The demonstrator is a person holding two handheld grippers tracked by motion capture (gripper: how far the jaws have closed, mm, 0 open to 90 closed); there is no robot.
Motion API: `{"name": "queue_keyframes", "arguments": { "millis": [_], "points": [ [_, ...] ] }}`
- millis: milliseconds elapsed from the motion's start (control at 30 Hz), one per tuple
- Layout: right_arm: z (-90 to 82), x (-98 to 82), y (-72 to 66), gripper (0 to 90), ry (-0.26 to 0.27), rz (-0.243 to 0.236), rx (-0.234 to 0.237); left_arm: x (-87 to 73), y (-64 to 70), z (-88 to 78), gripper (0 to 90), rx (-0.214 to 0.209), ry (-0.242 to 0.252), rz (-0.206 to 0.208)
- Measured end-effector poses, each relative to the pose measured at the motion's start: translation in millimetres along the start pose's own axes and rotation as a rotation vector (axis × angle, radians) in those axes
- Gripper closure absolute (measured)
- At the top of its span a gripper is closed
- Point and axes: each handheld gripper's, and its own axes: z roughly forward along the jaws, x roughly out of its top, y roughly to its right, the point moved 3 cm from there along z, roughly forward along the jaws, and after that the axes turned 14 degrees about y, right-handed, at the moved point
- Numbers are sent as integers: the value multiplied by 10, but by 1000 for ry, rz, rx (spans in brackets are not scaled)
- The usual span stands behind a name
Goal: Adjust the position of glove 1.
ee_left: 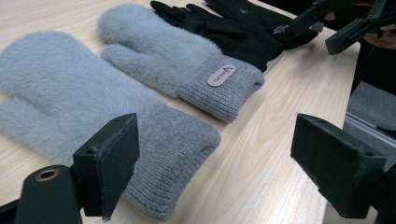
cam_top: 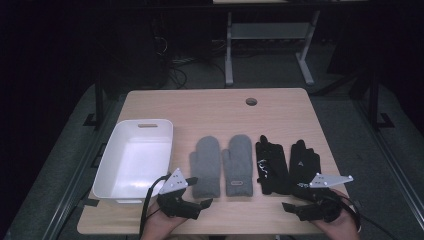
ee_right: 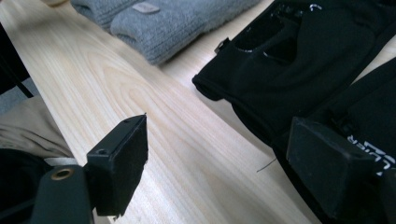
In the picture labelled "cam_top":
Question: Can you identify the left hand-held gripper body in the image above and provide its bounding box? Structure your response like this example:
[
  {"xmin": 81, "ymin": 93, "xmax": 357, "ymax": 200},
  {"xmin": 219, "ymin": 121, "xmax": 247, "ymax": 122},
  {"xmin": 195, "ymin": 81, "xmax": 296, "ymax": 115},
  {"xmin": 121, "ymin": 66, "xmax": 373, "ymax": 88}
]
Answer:
[{"xmin": 156, "ymin": 168, "xmax": 203, "ymax": 220}]

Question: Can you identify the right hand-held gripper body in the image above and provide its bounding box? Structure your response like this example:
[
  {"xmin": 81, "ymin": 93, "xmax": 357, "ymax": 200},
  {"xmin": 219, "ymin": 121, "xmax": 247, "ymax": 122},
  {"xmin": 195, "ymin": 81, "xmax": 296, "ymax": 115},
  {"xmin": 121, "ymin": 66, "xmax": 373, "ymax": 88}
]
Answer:
[{"xmin": 295, "ymin": 173, "xmax": 354, "ymax": 223}]

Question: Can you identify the grey mitten with oval label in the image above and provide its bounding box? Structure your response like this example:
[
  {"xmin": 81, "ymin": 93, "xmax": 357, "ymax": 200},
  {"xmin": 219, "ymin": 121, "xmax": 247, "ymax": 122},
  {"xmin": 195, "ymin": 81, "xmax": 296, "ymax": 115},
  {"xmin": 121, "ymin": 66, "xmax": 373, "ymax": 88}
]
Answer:
[{"xmin": 221, "ymin": 134, "xmax": 254, "ymax": 198}]

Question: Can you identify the white plastic bin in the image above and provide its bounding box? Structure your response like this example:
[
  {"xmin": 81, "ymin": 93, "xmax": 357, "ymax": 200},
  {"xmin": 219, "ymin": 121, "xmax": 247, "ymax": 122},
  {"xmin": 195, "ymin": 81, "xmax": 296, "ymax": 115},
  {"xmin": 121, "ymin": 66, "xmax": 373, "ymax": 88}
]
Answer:
[{"xmin": 92, "ymin": 118, "xmax": 174, "ymax": 205}]

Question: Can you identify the person's left hand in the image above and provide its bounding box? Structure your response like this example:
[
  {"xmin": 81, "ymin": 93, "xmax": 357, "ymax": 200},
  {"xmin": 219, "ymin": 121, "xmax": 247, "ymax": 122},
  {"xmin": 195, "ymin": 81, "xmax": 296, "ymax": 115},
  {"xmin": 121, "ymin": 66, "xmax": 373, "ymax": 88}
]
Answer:
[{"xmin": 141, "ymin": 201, "xmax": 188, "ymax": 240}]

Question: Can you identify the person's right hand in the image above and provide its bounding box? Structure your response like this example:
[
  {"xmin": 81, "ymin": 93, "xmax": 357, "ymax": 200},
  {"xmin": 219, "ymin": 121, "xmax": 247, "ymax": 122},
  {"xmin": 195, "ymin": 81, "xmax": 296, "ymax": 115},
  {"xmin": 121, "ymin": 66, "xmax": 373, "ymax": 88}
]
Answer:
[{"xmin": 309, "ymin": 189, "xmax": 362, "ymax": 240}]

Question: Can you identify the black glove with white squiggle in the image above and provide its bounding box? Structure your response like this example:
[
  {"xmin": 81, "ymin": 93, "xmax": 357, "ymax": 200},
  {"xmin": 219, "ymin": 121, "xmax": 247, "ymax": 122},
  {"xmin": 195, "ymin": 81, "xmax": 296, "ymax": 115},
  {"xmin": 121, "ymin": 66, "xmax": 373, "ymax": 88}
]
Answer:
[{"xmin": 255, "ymin": 134, "xmax": 292, "ymax": 196}]

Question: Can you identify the black glove with triangle mark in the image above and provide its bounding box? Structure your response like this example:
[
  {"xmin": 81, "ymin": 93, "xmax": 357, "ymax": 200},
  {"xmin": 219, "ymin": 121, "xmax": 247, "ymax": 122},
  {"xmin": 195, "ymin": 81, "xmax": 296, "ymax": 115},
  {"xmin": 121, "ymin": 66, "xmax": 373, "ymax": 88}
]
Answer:
[{"xmin": 288, "ymin": 139, "xmax": 323, "ymax": 202}]

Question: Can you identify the tangle of floor cables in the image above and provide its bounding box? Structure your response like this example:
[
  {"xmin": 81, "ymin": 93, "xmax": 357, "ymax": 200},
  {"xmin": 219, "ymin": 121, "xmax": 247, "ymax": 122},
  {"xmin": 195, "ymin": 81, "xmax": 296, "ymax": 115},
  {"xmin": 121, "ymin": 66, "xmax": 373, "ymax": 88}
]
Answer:
[{"xmin": 153, "ymin": 33, "xmax": 228, "ymax": 89}]

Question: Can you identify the black metal post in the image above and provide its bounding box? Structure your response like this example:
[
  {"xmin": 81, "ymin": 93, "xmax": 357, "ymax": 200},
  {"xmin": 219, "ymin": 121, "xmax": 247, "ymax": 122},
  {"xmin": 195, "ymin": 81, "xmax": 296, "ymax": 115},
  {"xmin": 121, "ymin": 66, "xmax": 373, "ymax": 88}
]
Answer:
[
  {"xmin": 368, "ymin": 66, "xmax": 395, "ymax": 131},
  {"xmin": 83, "ymin": 76, "xmax": 105, "ymax": 129}
]

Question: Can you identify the grey metal table frame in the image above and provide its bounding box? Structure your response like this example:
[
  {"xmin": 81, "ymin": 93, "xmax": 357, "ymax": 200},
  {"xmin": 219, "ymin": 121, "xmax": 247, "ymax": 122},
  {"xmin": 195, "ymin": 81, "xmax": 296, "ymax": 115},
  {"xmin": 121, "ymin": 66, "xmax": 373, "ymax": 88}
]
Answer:
[{"xmin": 224, "ymin": 9, "xmax": 321, "ymax": 87}]

